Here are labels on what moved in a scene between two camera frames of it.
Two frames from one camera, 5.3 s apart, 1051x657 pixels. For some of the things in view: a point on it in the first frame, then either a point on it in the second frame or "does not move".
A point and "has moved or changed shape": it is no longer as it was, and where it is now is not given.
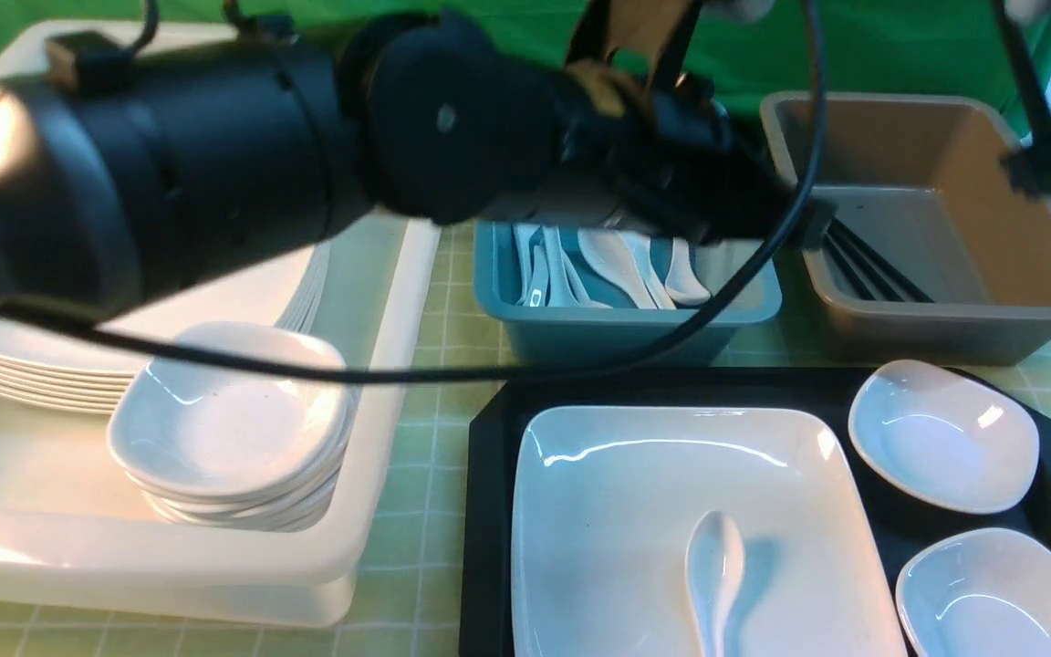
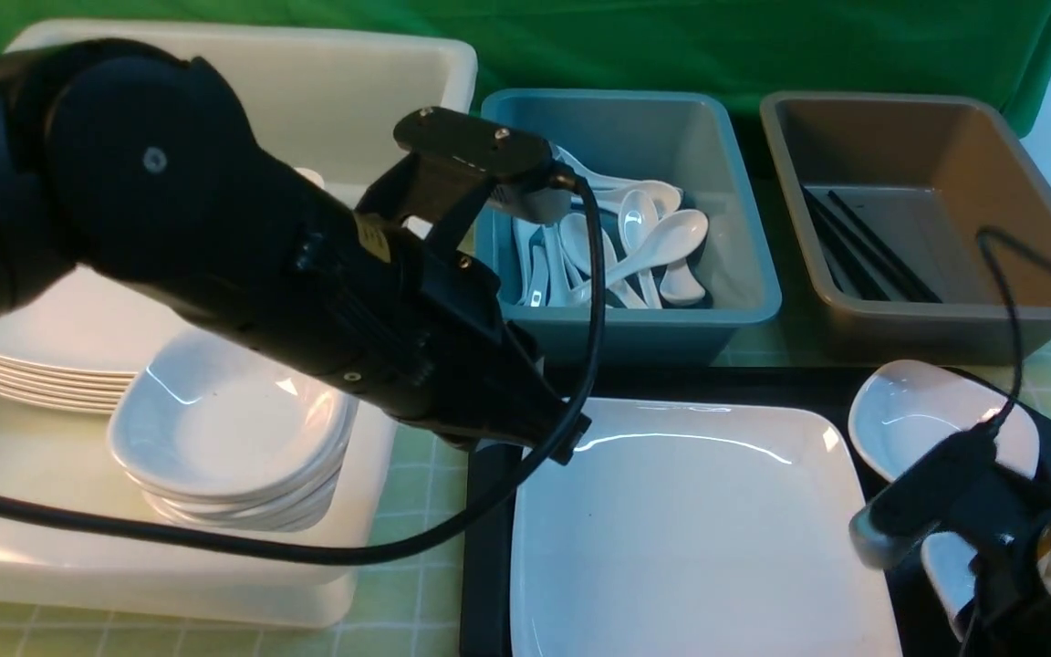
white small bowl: x=951 y=437 does not move
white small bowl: x=1000 y=592 has moved or changed shape
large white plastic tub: x=37 y=508 does not move
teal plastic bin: x=569 y=294 does not move
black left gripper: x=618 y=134 → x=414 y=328
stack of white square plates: x=56 y=371 does not move
